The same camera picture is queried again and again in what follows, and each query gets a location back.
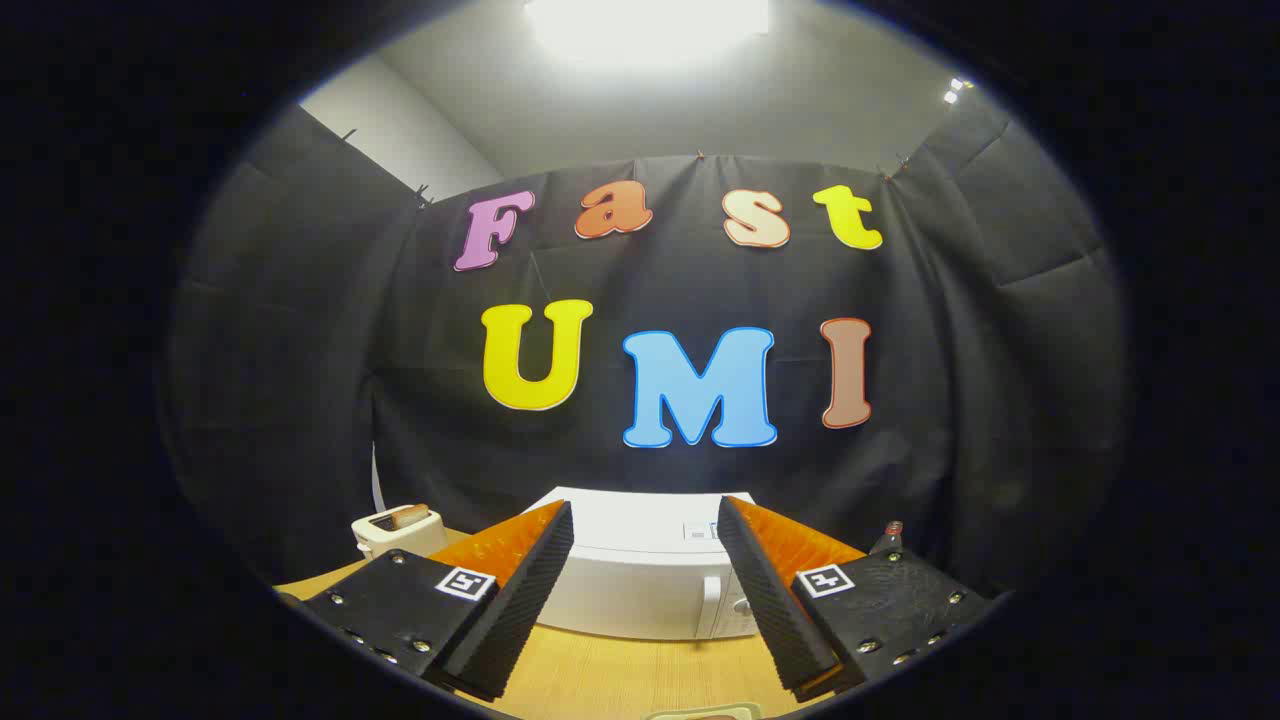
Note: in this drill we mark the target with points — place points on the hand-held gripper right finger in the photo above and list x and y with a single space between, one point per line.
765 590

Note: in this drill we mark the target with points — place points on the cream toaster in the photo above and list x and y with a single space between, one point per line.
385 535

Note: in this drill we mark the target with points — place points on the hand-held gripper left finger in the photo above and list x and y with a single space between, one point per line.
530 585

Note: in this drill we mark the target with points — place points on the toast slice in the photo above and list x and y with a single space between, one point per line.
408 516

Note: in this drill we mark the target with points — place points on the white microwave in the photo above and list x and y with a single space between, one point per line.
640 570

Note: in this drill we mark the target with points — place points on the cream cherry print tray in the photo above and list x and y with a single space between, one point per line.
700 713

